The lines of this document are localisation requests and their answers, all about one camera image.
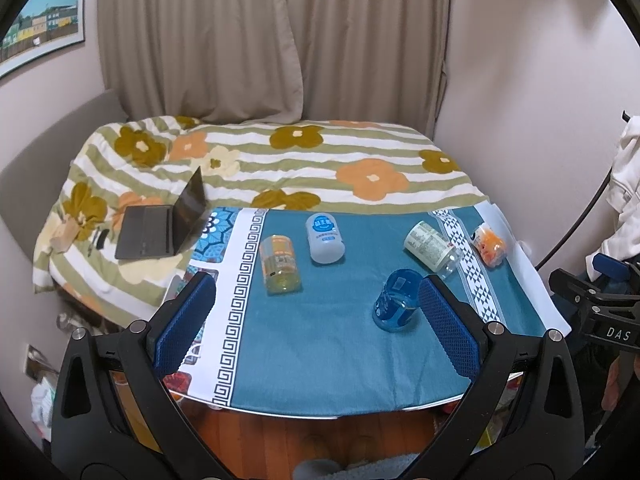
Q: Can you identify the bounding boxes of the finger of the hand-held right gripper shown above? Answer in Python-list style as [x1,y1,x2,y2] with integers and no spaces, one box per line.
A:
[548,268,640,312]
[592,253,640,283]

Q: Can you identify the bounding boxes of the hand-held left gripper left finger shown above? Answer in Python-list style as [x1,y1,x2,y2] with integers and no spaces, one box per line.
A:
[50,271,237,480]

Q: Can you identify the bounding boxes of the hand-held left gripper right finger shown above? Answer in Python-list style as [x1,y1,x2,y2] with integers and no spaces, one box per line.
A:
[400,275,587,480]

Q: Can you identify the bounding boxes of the blue transparent cup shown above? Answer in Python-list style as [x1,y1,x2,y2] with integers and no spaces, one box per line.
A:
[372,268,427,334]

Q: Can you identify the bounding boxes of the clear green label cup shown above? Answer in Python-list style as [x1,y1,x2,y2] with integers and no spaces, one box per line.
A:
[403,220,464,280]

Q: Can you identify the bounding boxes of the yellow orange label cup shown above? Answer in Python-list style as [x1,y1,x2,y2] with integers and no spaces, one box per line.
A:
[258,234,303,296]

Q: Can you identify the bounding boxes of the white blue label cup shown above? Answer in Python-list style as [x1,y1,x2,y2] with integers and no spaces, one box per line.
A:
[305,212,347,265]

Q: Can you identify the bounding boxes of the person's right hand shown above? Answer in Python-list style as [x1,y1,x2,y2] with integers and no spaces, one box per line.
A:
[601,356,640,413]

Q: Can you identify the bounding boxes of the white garment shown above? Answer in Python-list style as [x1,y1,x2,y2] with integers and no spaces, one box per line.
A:
[602,114,640,262]

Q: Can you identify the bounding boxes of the orange snack bag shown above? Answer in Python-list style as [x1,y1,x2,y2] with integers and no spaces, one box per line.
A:
[472,223,507,268]

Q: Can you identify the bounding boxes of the grey laptop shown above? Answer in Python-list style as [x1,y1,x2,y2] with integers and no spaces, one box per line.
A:
[114,165,209,261]

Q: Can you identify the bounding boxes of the colourful packets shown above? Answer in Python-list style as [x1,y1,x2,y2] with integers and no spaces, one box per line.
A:
[474,374,522,452]

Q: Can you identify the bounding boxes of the teal patterned tablecloth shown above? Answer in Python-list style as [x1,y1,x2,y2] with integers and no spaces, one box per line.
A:
[164,207,572,417]

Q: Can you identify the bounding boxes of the white plastic bag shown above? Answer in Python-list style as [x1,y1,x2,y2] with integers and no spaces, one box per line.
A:
[29,377,57,442]

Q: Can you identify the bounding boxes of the grey slippers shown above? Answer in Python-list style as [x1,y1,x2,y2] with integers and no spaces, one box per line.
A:
[292,452,422,480]

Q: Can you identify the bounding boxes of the floral striped blanket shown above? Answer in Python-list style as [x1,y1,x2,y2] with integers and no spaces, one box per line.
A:
[32,115,494,330]

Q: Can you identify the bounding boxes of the beige curtain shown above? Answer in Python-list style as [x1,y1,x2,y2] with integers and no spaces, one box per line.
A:
[97,0,306,124]
[281,0,452,134]

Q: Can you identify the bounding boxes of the black cable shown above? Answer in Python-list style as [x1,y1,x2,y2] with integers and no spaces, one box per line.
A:
[534,164,614,269]

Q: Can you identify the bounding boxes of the wall poster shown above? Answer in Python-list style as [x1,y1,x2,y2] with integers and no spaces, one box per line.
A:
[0,0,87,80]

